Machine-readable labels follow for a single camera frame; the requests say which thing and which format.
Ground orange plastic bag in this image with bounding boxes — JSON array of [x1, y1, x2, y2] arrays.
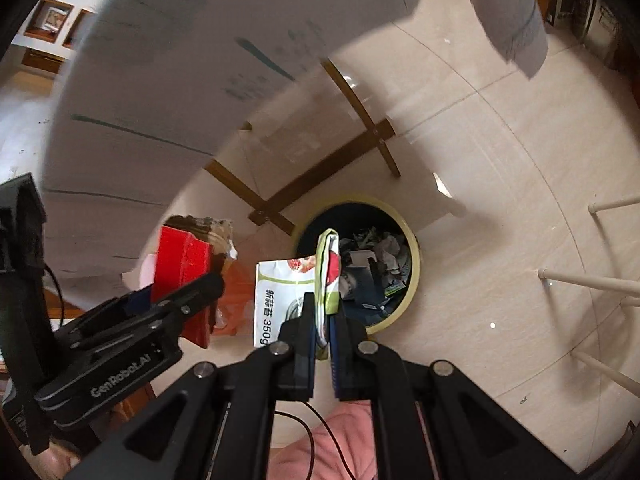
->
[[212, 255, 258, 336]]

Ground wooden television cabinet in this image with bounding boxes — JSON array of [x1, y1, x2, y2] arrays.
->
[[20, 47, 68, 76]]

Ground white wall niche shelf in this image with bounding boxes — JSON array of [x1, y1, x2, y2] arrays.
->
[[10, 0, 101, 68]]

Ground dark trash bin yellow rim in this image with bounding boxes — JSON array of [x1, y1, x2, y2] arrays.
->
[[291, 195, 422, 335]]

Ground blue stool white legs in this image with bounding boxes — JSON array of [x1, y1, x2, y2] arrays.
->
[[537, 195, 640, 401]]

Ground person's pink trouser leg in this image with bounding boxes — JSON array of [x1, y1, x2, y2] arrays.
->
[[272, 402, 381, 480]]

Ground table with tree tablecloth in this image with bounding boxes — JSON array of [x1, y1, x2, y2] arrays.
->
[[42, 0, 548, 281]]

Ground red box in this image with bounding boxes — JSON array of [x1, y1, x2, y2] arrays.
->
[[150, 225, 221, 350]]

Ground brown paper bag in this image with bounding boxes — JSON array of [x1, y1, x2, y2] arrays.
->
[[162, 215, 237, 261]]

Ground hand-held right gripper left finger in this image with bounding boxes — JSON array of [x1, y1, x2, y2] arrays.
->
[[65, 292, 318, 480]]

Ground photo frame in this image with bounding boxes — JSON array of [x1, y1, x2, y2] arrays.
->
[[37, 2, 68, 33]]

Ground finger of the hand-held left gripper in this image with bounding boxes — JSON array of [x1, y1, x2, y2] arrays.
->
[[80, 287, 156, 333], [70, 272, 225, 351]]

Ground black cable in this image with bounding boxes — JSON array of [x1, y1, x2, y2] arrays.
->
[[274, 410, 348, 480]]

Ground white printed food bag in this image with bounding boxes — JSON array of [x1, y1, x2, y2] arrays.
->
[[254, 257, 321, 350]]

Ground pile of discarded wrappers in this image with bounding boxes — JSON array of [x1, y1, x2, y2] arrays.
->
[[340, 227, 413, 318]]

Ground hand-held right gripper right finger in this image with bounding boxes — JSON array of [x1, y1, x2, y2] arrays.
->
[[327, 305, 581, 480]]

